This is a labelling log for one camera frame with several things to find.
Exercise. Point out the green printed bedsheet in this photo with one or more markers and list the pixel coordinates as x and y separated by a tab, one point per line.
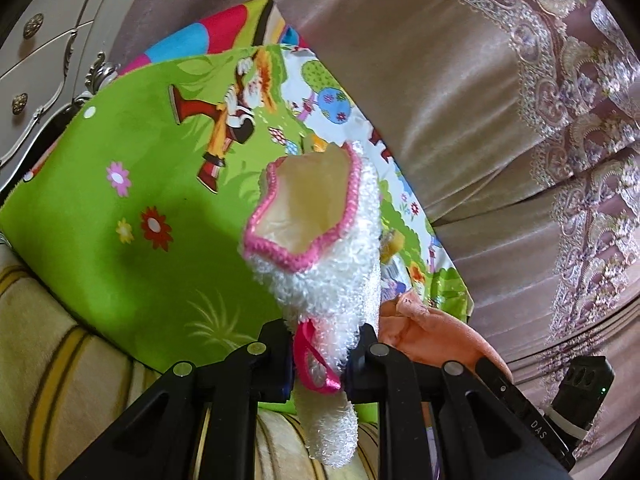
125	270

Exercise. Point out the mauve lace curtain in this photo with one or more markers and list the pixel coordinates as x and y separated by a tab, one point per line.
575	85

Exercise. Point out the beige satin curtain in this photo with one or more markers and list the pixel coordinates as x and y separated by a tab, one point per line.
400	85

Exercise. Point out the white ornate dresser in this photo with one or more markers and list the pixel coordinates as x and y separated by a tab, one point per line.
50	50

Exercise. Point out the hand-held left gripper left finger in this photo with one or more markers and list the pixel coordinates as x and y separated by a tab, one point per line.
272	360

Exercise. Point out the white fluffy pink-trimmed sock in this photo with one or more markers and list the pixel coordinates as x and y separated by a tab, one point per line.
325	280

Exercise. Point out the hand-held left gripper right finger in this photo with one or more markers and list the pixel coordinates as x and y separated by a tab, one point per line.
365	375

